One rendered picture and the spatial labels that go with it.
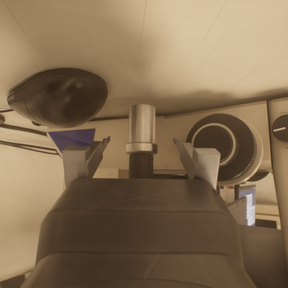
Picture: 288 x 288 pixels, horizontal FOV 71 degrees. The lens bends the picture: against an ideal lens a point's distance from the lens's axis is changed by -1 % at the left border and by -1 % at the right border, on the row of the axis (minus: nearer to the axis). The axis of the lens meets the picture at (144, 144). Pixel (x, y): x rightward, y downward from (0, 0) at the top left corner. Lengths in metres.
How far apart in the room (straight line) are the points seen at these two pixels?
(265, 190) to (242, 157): 2.74
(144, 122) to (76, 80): 0.07
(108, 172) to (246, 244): 0.22
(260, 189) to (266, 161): 2.72
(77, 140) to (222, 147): 0.20
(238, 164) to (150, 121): 0.09
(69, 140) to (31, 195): 0.45
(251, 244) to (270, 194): 2.59
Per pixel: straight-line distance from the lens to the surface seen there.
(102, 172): 0.32
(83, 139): 0.30
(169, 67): 0.16
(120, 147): 0.27
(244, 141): 0.20
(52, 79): 0.17
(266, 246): 0.35
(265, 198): 2.94
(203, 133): 0.19
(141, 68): 0.16
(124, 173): 0.31
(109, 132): 0.28
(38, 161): 0.75
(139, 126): 0.20
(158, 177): 0.28
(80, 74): 0.17
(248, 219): 1.80
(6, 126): 0.41
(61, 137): 0.33
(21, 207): 0.74
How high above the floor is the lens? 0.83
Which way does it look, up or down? 8 degrees down
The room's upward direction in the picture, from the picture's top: 179 degrees counter-clockwise
